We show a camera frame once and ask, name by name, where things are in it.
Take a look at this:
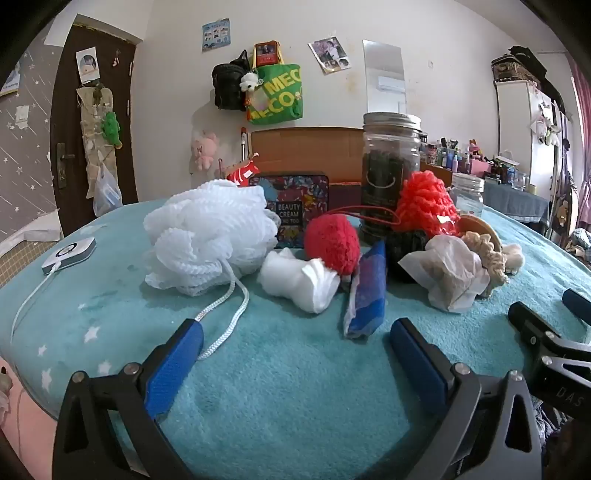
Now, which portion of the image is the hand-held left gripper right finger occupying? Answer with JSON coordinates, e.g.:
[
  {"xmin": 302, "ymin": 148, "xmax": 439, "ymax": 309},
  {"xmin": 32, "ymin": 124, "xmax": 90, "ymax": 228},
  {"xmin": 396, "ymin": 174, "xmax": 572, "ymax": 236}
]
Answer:
[{"xmin": 389, "ymin": 318, "xmax": 543, "ymax": 480}]

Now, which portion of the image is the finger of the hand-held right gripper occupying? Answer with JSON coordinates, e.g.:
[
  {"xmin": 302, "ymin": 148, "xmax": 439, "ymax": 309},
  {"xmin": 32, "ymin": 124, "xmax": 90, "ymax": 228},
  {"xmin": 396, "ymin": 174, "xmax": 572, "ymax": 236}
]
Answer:
[
  {"xmin": 508, "ymin": 301, "xmax": 561, "ymax": 358},
  {"xmin": 561, "ymin": 288, "xmax": 591, "ymax": 325}
]

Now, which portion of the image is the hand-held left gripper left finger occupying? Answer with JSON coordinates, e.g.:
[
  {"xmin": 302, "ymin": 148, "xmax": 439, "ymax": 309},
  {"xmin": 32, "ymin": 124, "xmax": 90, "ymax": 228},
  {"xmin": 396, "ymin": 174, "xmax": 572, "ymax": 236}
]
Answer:
[{"xmin": 52, "ymin": 318, "xmax": 205, "ymax": 480}]

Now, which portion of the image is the white mesh bath pouf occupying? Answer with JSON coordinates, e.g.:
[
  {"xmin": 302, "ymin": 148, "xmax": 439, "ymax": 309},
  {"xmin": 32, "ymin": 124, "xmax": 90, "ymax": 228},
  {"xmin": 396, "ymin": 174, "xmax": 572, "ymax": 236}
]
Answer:
[{"xmin": 143, "ymin": 179, "xmax": 281, "ymax": 361}]

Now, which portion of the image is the white foam net sleeve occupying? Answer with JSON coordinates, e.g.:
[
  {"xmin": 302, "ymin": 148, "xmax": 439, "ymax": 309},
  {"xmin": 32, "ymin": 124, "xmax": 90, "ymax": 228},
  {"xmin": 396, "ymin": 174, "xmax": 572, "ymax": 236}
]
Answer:
[{"xmin": 257, "ymin": 248, "xmax": 341, "ymax": 315}]

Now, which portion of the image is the red fuzzy plush pouch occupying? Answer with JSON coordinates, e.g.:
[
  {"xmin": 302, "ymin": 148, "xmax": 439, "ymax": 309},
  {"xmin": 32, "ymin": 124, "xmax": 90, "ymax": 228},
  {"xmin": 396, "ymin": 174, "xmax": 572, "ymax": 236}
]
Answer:
[{"xmin": 305, "ymin": 206, "xmax": 399, "ymax": 274}]

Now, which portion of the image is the red foam net sleeve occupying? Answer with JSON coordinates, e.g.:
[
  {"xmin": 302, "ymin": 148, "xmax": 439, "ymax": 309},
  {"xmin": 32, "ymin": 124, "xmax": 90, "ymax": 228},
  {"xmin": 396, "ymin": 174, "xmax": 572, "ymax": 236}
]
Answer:
[{"xmin": 394, "ymin": 171, "xmax": 461, "ymax": 238}]

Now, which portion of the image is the cardboard box red inside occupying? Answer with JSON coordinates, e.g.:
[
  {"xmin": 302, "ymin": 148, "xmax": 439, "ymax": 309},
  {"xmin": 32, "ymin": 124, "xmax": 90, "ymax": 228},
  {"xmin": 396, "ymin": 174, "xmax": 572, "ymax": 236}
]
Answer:
[{"xmin": 249, "ymin": 127, "xmax": 370, "ymax": 215}]

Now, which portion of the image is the blue tissue packet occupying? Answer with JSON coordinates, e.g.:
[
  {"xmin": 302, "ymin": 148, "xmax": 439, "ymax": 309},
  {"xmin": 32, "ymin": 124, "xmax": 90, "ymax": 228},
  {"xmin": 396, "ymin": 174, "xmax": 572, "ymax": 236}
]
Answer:
[{"xmin": 342, "ymin": 240, "xmax": 387, "ymax": 340}]

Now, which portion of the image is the black fuzzy cloth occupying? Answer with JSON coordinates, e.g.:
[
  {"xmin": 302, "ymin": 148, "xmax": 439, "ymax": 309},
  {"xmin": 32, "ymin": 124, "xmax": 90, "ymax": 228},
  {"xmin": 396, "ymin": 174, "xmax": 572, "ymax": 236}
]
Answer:
[{"xmin": 385, "ymin": 229, "xmax": 430, "ymax": 280}]

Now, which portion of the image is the table with grey-blue cloth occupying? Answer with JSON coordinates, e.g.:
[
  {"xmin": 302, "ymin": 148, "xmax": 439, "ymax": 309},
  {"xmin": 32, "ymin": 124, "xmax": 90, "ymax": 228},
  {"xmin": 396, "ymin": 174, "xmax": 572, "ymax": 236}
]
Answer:
[{"xmin": 480, "ymin": 178, "xmax": 551, "ymax": 228}]

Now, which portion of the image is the small glass jar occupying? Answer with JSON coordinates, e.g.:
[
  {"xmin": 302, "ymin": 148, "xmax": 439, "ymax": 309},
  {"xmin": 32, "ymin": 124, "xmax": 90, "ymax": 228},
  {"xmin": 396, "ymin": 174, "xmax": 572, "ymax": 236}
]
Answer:
[{"xmin": 450, "ymin": 173, "xmax": 485, "ymax": 219}]

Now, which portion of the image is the row of cosmetic bottles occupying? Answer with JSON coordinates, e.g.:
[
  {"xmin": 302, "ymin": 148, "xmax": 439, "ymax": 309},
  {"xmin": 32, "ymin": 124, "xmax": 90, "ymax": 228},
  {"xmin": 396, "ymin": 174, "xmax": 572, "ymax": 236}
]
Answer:
[{"xmin": 422, "ymin": 136, "xmax": 495, "ymax": 174}]

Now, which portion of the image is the white wardrobe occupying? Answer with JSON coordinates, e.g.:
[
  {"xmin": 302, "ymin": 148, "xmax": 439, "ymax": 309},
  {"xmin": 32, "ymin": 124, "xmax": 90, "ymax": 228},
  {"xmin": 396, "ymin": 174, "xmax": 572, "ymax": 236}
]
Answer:
[{"xmin": 495, "ymin": 78, "xmax": 561, "ymax": 185}]

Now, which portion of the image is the clear plastic bag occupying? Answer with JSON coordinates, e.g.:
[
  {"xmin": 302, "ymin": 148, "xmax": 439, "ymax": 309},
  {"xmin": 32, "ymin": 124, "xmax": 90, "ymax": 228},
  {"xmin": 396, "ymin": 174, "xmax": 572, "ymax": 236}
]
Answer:
[{"xmin": 93, "ymin": 164, "xmax": 124, "ymax": 217}]

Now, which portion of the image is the floral black tin box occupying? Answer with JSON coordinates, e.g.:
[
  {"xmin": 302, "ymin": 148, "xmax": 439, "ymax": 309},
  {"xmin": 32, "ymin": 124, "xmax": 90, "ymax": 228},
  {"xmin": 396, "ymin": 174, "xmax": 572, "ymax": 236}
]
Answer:
[{"xmin": 253, "ymin": 172, "xmax": 331, "ymax": 250}]

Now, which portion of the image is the large glass jar metal lid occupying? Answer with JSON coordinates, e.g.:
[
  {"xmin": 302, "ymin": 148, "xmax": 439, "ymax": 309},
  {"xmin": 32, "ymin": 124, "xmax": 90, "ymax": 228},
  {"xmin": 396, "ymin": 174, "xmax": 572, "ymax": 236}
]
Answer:
[{"xmin": 361, "ymin": 112, "xmax": 422, "ymax": 241}]

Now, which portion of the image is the red snack bag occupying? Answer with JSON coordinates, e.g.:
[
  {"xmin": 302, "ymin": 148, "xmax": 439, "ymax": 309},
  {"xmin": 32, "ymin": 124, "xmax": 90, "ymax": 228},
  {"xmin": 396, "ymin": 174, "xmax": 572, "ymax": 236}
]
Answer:
[{"xmin": 226, "ymin": 154, "xmax": 259, "ymax": 186}]

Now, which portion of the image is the pink curtain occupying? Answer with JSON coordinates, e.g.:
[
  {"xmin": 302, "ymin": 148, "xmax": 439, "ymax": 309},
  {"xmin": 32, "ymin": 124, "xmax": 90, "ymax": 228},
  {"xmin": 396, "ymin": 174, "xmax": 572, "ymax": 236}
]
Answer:
[{"xmin": 569, "ymin": 53, "xmax": 591, "ymax": 153}]

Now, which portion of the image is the pink plush toy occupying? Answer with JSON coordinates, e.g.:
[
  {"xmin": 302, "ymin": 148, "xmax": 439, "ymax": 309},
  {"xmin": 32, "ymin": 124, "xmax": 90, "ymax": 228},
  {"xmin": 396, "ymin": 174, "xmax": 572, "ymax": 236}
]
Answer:
[{"xmin": 191, "ymin": 131, "xmax": 219, "ymax": 174}]

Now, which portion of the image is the patterned suitcase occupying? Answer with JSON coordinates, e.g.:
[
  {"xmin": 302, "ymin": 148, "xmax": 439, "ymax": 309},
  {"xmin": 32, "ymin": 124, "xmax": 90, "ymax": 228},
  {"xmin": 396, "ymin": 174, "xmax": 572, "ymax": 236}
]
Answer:
[{"xmin": 491, "ymin": 46, "xmax": 548, "ymax": 85}]

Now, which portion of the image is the green plush toy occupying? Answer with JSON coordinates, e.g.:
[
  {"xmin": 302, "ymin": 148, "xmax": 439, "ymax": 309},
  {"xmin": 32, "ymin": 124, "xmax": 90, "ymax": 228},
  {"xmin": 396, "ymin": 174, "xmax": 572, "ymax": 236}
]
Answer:
[{"xmin": 102, "ymin": 112, "xmax": 123, "ymax": 149}]

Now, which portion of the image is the beige hanging door organizer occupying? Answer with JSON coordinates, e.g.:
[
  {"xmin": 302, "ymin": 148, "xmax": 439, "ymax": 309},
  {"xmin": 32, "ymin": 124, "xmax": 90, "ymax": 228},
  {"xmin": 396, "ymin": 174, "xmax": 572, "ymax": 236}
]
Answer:
[{"xmin": 76, "ymin": 85, "xmax": 116, "ymax": 178}]

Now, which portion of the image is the dark brown door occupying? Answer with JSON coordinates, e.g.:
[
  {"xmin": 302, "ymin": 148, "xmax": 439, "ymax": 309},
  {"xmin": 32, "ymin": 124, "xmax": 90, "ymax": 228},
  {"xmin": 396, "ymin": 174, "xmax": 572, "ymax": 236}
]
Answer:
[{"xmin": 50, "ymin": 23, "xmax": 139, "ymax": 223}]

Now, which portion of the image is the black bag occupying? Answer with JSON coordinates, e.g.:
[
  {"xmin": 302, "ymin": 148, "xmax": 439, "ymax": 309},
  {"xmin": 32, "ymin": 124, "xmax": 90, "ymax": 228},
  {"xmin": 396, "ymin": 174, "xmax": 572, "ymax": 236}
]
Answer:
[{"xmin": 212, "ymin": 50, "xmax": 251, "ymax": 112}]

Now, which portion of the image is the green tote bag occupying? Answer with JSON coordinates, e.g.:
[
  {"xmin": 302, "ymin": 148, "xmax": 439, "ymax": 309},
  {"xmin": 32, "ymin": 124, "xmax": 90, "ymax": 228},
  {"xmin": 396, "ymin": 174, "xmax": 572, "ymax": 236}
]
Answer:
[{"xmin": 247, "ymin": 65, "xmax": 303, "ymax": 125}]

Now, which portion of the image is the photo on door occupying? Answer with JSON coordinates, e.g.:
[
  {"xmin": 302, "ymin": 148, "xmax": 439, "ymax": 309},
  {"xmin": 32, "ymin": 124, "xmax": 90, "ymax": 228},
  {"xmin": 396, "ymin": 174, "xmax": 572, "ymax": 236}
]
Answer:
[{"xmin": 76, "ymin": 46, "xmax": 100, "ymax": 85}]

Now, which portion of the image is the red framed picture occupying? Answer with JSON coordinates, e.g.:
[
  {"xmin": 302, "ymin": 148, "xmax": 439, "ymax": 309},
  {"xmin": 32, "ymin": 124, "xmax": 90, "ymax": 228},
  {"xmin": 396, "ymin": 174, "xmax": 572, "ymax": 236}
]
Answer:
[{"xmin": 254, "ymin": 41, "xmax": 280, "ymax": 66}]

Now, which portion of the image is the wall mirror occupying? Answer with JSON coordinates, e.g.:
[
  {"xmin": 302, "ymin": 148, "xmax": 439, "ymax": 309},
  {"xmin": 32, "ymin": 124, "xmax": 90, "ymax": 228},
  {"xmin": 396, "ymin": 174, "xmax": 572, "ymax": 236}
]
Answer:
[{"xmin": 362, "ymin": 39, "xmax": 409, "ymax": 114}]

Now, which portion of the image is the photo wall poster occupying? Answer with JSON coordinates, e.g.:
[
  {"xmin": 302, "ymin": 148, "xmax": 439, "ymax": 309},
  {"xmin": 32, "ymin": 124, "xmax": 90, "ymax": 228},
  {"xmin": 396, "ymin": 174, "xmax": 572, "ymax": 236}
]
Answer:
[{"xmin": 308, "ymin": 34, "xmax": 351, "ymax": 75}]

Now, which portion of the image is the blue wall poster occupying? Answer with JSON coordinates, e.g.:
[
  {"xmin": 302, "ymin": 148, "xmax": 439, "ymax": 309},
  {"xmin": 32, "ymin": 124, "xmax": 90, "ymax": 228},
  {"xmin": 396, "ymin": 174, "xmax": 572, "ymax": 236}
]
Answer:
[{"xmin": 202, "ymin": 18, "xmax": 230, "ymax": 52}]

